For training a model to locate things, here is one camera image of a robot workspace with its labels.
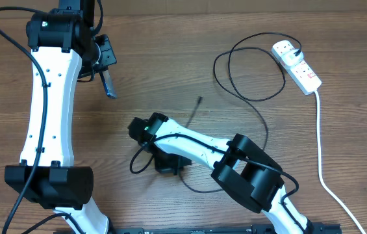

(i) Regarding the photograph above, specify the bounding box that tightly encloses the white power strip cord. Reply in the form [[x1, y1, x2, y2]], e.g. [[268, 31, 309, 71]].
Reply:
[[313, 90, 367, 234]]

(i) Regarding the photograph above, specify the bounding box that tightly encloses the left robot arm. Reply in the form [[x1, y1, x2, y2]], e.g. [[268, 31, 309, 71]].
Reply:
[[5, 0, 116, 233]]

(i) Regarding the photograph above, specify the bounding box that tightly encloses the white charger plug adapter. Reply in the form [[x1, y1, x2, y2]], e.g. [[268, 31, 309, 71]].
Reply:
[[281, 50, 304, 67]]

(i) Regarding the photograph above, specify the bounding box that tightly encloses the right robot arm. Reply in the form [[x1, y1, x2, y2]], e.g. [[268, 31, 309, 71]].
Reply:
[[128, 112, 314, 233]]

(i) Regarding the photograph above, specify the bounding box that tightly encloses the white power strip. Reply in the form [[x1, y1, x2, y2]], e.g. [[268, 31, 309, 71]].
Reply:
[[272, 40, 322, 95]]

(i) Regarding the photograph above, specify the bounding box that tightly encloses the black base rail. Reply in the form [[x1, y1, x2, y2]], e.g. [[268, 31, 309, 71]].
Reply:
[[115, 223, 342, 234]]

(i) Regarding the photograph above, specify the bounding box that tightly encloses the Samsung Galaxy smartphone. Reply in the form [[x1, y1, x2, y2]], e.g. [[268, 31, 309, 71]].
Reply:
[[99, 70, 117, 99]]

